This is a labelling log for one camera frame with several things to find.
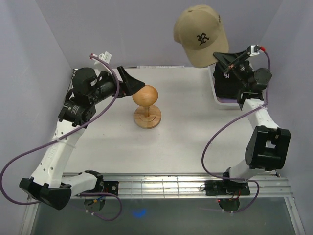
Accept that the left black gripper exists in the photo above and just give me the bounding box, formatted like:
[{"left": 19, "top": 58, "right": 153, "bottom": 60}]
[{"left": 89, "top": 66, "right": 145, "bottom": 105}]

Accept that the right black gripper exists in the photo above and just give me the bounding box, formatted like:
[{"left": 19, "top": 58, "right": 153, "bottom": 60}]
[{"left": 213, "top": 50, "right": 253, "bottom": 89}]

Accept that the black NY baseball cap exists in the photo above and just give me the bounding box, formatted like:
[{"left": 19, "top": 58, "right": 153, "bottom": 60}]
[{"left": 213, "top": 63, "right": 243, "bottom": 99}]

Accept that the tan baseball cap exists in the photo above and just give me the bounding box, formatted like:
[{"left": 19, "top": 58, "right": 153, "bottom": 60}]
[{"left": 173, "top": 4, "right": 229, "bottom": 68}]

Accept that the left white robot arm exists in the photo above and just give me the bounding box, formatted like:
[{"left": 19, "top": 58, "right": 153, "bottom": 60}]
[{"left": 19, "top": 66, "right": 145, "bottom": 210}]

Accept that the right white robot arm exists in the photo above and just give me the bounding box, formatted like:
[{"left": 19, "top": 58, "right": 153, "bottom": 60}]
[{"left": 213, "top": 46, "right": 291, "bottom": 194}]

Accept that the wooden hat stand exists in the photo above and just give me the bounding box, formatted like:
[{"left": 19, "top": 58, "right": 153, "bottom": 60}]
[{"left": 132, "top": 85, "right": 162, "bottom": 129}]

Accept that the white plastic basket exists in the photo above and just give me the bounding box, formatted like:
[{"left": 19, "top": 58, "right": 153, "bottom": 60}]
[{"left": 208, "top": 63, "right": 243, "bottom": 110}]

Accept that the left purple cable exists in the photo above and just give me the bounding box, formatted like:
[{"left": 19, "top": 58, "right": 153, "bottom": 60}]
[{"left": 0, "top": 54, "right": 123, "bottom": 222}]

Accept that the purple cable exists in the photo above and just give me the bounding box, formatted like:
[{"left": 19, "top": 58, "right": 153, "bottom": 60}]
[
  {"left": 199, "top": 47, "right": 271, "bottom": 214},
  {"left": 0, "top": 54, "right": 123, "bottom": 222}
]

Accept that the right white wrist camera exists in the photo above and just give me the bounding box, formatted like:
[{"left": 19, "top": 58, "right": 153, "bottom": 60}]
[{"left": 246, "top": 45, "right": 266, "bottom": 57}]

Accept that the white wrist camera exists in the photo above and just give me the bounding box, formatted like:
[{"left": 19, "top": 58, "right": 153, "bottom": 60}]
[
  {"left": 246, "top": 45, "right": 266, "bottom": 57},
  {"left": 91, "top": 51, "right": 112, "bottom": 70}
]

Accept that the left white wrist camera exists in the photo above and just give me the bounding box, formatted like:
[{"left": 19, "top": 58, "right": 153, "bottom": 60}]
[{"left": 91, "top": 51, "right": 112, "bottom": 70}]

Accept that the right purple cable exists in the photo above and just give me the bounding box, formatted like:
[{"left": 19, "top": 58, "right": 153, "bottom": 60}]
[{"left": 199, "top": 47, "right": 271, "bottom": 214}]

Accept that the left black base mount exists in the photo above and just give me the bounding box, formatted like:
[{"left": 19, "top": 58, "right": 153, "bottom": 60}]
[{"left": 84, "top": 181, "right": 119, "bottom": 196}]

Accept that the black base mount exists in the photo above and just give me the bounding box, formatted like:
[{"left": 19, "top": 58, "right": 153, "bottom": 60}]
[
  {"left": 200, "top": 180, "right": 250, "bottom": 199},
  {"left": 84, "top": 181, "right": 119, "bottom": 196}
]

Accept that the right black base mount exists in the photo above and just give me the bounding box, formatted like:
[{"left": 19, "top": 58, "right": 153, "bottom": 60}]
[{"left": 200, "top": 180, "right": 250, "bottom": 199}]

